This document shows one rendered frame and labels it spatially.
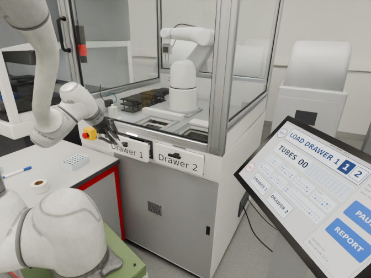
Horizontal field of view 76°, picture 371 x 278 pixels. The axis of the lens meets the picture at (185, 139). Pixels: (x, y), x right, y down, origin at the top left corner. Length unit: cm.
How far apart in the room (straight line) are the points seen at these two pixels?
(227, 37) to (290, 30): 328
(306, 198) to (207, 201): 65
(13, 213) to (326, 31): 414
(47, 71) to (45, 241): 48
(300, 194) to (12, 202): 78
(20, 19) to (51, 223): 47
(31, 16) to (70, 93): 42
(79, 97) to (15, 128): 92
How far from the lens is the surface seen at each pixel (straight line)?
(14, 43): 188
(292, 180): 81
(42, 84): 88
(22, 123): 193
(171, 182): 136
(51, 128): 102
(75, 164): 146
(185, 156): 120
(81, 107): 107
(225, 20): 102
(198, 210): 137
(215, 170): 118
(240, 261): 194
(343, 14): 430
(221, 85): 103
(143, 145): 129
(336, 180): 76
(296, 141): 88
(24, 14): 68
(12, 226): 77
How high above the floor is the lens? 147
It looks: 24 degrees down
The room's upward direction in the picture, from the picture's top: 1 degrees clockwise
